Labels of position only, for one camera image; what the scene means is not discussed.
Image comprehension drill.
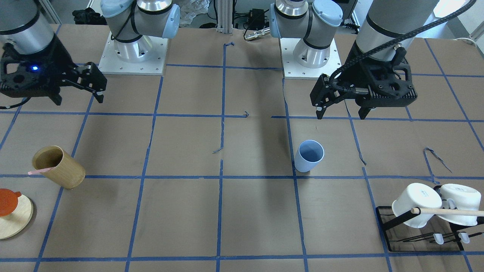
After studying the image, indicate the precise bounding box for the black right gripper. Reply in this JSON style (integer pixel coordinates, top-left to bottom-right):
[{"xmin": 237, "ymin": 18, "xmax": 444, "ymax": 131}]
[{"xmin": 1, "ymin": 36, "xmax": 107, "ymax": 105}]

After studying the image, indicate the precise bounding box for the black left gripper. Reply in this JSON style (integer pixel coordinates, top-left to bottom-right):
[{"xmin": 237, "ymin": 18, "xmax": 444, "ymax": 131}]
[{"xmin": 310, "ymin": 47, "xmax": 418, "ymax": 119}]

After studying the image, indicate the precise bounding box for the light blue cup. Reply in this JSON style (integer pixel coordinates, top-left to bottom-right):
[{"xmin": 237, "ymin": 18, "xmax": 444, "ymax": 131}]
[{"xmin": 294, "ymin": 139, "xmax": 325, "ymax": 173}]

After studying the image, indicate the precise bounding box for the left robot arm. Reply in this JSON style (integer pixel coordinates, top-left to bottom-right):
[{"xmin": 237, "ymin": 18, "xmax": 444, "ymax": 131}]
[{"xmin": 270, "ymin": 0, "xmax": 437, "ymax": 119}]

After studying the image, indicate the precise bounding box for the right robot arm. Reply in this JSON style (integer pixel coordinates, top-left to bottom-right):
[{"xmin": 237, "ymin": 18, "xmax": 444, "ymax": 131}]
[{"xmin": 1, "ymin": 0, "xmax": 180, "ymax": 108}]

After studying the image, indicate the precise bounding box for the bamboo chopstick holder cup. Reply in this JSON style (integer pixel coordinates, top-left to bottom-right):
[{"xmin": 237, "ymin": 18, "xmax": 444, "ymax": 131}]
[{"xmin": 32, "ymin": 146, "xmax": 86, "ymax": 189}]

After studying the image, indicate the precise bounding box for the white mug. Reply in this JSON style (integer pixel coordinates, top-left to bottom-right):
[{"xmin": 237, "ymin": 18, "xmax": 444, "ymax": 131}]
[
  {"xmin": 392, "ymin": 183, "xmax": 442, "ymax": 216},
  {"xmin": 438, "ymin": 184, "xmax": 482, "ymax": 227}
]

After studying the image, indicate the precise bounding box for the orange mug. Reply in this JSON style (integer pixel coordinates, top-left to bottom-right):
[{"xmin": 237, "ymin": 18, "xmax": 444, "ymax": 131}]
[{"xmin": 0, "ymin": 188, "xmax": 22, "ymax": 217}]

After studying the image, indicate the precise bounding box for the wooden mug tree stand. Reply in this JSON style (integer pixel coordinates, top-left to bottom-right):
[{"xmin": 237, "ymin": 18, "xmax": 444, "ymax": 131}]
[{"xmin": 0, "ymin": 195, "xmax": 34, "ymax": 240}]

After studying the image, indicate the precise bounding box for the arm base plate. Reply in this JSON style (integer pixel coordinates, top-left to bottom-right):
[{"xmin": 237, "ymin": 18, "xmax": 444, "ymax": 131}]
[
  {"xmin": 98, "ymin": 34, "xmax": 169, "ymax": 76},
  {"xmin": 279, "ymin": 38, "xmax": 342, "ymax": 80}
]

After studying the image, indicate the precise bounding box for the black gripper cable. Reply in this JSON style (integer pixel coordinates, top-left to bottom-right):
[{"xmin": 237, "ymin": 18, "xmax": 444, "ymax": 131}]
[{"xmin": 328, "ymin": 0, "xmax": 478, "ymax": 95}]

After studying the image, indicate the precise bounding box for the black wire mug rack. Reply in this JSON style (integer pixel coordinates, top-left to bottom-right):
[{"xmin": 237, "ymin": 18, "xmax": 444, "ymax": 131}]
[{"xmin": 375, "ymin": 185, "xmax": 483, "ymax": 252}]

